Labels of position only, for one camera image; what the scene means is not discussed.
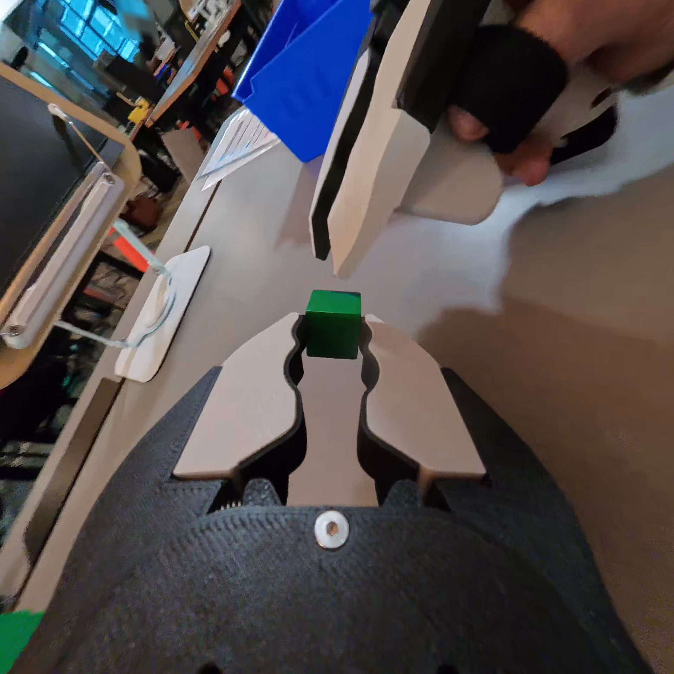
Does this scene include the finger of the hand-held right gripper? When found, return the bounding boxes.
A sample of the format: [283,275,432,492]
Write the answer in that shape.
[326,0,431,279]
[310,15,386,260]

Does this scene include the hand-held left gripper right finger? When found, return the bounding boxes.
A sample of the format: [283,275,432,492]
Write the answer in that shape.
[359,314,487,484]

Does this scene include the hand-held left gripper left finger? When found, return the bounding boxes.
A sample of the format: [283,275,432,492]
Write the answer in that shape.
[173,312,308,481]

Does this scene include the green cube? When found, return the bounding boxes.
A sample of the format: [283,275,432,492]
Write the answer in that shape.
[305,290,363,360]

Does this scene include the person's right hand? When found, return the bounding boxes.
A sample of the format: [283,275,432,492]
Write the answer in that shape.
[448,0,674,187]

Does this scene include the blue plastic bin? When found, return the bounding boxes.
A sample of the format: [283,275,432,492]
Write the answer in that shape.
[232,0,380,163]

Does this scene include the printed paper sheet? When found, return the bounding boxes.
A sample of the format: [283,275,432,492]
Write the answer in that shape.
[197,108,282,190]

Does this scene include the wooden workbench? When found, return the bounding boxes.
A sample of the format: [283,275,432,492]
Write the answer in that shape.
[142,0,245,130]

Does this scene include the beige framed monitor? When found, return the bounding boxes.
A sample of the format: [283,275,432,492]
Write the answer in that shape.
[0,60,143,390]

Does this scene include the green plastic bin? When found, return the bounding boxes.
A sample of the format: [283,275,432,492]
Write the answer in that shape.
[0,610,47,674]

